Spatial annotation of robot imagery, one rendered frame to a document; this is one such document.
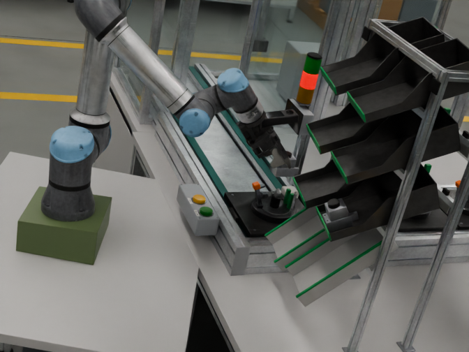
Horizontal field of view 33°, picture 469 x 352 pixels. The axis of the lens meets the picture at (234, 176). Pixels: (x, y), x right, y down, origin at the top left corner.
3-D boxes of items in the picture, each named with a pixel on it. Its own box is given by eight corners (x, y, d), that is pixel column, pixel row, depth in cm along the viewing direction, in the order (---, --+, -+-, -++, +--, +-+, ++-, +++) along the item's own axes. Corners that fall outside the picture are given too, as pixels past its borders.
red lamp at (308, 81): (303, 89, 244) (306, 75, 242) (296, 82, 248) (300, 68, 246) (317, 89, 246) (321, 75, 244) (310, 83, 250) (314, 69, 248)
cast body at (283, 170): (274, 177, 234) (280, 156, 231) (269, 170, 237) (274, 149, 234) (299, 177, 237) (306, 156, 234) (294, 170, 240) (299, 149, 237)
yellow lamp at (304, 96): (299, 104, 246) (303, 89, 244) (293, 97, 250) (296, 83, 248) (313, 104, 248) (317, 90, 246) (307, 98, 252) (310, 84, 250)
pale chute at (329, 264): (305, 307, 200) (296, 297, 198) (293, 276, 211) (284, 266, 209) (398, 247, 195) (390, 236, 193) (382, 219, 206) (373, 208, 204)
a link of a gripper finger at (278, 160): (276, 177, 233) (261, 152, 230) (293, 165, 233) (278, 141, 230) (279, 180, 231) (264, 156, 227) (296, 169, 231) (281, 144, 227)
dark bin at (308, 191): (306, 209, 203) (299, 186, 199) (294, 184, 214) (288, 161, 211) (409, 177, 204) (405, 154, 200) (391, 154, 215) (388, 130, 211)
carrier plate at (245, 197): (249, 239, 230) (250, 233, 229) (223, 197, 249) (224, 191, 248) (322, 237, 239) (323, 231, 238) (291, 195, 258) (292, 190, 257)
